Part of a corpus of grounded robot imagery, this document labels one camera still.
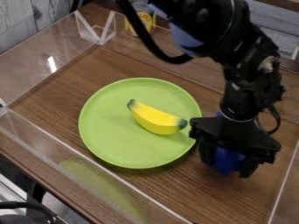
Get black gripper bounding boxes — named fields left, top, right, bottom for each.
left=190, top=115, right=282, bottom=178

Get blue cross-shaped block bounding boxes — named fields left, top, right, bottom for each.
left=210, top=110, right=248, bottom=177

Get yellow toy banana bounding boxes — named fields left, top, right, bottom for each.
left=127, top=99, right=188, bottom=135

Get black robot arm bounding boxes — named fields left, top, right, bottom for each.
left=148, top=0, right=286, bottom=178

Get green round plate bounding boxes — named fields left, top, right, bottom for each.
left=79, top=78, right=202, bottom=169

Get yellow labelled tin can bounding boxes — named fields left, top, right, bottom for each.
left=124, top=0, right=159, bottom=38

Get clear acrylic front wall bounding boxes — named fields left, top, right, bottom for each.
left=0, top=99, right=192, bottom=224

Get clear acrylic corner bracket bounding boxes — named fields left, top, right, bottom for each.
left=75, top=10, right=118, bottom=46

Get black cable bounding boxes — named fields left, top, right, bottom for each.
left=116, top=0, right=196, bottom=65

